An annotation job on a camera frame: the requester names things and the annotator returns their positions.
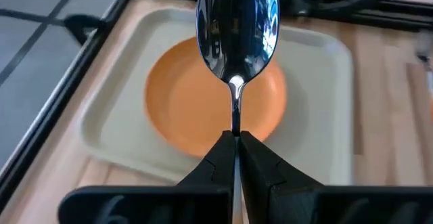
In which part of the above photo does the orange plate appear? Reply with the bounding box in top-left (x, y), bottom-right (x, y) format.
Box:
top-left (144, 36), bottom-right (289, 159)

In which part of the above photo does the spoon with orange handle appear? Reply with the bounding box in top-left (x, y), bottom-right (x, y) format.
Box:
top-left (196, 0), bottom-right (281, 224)

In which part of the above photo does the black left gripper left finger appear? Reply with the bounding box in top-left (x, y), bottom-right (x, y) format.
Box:
top-left (57, 130), bottom-right (237, 224)

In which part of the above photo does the black curved clamp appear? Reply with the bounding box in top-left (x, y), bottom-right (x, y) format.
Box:
top-left (63, 14), bottom-right (104, 45)

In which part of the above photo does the black metal table frame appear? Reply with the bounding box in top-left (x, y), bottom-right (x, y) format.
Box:
top-left (0, 0), bottom-right (433, 215)

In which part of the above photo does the cream plastic tray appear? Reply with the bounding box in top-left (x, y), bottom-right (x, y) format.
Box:
top-left (79, 7), bottom-right (355, 186)

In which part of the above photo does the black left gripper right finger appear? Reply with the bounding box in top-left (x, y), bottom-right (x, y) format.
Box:
top-left (238, 130), bottom-right (433, 224)

